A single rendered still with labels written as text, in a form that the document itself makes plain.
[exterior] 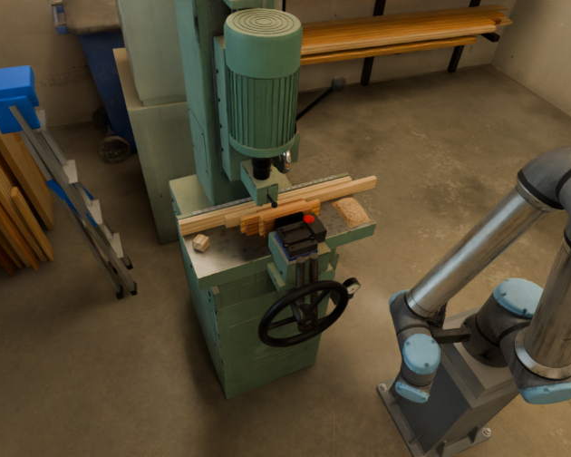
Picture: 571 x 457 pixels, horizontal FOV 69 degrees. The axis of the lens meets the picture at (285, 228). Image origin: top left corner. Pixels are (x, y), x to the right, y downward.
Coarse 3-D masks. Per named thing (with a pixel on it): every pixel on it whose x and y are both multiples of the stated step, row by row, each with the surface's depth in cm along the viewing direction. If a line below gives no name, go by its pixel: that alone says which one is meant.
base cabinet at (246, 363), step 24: (192, 288) 187; (216, 312) 133; (240, 312) 139; (264, 312) 145; (288, 312) 152; (216, 336) 149; (240, 336) 150; (288, 336) 166; (216, 360) 174; (240, 360) 162; (264, 360) 171; (288, 360) 182; (312, 360) 193; (240, 384) 179
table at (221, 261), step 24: (336, 216) 138; (192, 240) 127; (216, 240) 128; (240, 240) 128; (264, 240) 129; (336, 240) 134; (192, 264) 121; (216, 264) 121; (240, 264) 122; (264, 264) 126; (288, 288) 123
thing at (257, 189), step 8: (248, 160) 128; (240, 168) 129; (248, 168) 126; (248, 176) 124; (272, 176) 124; (248, 184) 126; (256, 184) 121; (264, 184) 121; (272, 184) 121; (256, 192) 121; (264, 192) 122; (272, 192) 123; (256, 200) 123; (264, 200) 124
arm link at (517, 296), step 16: (496, 288) 126; (512, 288) 122; (528, 288) 122; (496, 304) 123; (512, 304) 118; (528, 304) 118; (480, 320) 131; (496, 320) 123; (512, 320) 118; (528, 320) 116; (496, 336) 123
